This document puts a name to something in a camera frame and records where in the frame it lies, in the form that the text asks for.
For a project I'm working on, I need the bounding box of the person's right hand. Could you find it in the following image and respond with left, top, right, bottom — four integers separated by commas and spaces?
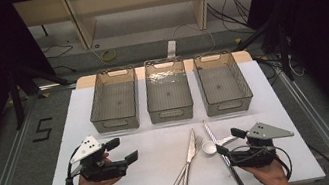
240, 155, 292, 185

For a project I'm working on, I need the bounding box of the thin black floor cable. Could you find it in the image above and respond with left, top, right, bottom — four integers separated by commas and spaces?
41, 41, 78, 78

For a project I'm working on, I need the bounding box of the thin white cable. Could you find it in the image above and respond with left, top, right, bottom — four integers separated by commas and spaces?
286, 52, 307, 79

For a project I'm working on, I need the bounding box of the striped long stick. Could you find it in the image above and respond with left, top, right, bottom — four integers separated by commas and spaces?
202, 114, 246, 185

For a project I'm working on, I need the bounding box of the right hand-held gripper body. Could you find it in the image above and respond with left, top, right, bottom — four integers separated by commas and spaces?
222, 116, 300, 174

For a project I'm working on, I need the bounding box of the light wooden shelf unit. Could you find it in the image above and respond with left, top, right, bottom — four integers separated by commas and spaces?
13, 0, 270, 61

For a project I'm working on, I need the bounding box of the steel table knife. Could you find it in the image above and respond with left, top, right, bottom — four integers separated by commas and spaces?
169, 127, 204, 185

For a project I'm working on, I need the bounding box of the white ceramic spoon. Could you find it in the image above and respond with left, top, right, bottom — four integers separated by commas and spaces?
200, 133, 241, 158

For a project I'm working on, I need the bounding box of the black metal stand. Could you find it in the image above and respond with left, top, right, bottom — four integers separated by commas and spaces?
4, 54, 79, 131
230, 14, 297, 90

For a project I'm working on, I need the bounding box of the steel fork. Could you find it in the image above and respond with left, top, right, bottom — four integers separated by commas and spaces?
162, 134, 212, 185

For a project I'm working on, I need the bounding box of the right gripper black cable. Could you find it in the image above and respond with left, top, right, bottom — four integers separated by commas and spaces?
229, 138, 296, 185

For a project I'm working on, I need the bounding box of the yellow cable coil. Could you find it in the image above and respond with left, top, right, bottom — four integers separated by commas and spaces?
98, 48, 120, 65

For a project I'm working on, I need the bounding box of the smoky clear plastic bin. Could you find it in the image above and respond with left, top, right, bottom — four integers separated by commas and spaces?
139, 53, 197, 126
81, 64, 146, 137
191, 46, 257, 120

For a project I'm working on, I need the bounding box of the white power strip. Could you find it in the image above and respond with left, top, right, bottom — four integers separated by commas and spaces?
164, 39, 179, 60

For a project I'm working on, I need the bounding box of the white floor cable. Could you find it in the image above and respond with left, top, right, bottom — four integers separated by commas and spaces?
171, 18, 219, 61

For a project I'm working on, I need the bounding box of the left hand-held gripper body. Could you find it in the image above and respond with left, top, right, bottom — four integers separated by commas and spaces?
66, 129, 131, 185

